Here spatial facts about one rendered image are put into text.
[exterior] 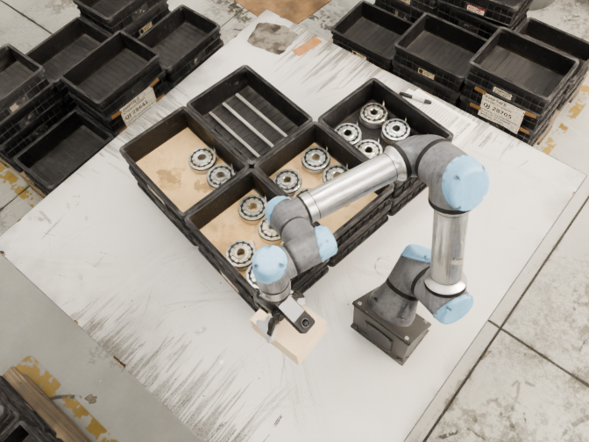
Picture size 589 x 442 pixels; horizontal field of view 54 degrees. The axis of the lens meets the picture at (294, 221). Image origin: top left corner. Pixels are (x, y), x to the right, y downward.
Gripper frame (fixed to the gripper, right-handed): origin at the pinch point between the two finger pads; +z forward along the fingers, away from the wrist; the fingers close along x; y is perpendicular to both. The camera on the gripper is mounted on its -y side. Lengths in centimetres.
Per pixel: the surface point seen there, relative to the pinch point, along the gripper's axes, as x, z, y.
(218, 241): -14, 26, 46
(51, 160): -13, 82, 174
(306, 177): -53, 27, 38
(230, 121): -56, 27, 78
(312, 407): 7.0, 39.7, -11.5
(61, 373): 56, 109, 99
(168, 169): -25, 26, 81
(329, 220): -44, 27, 21
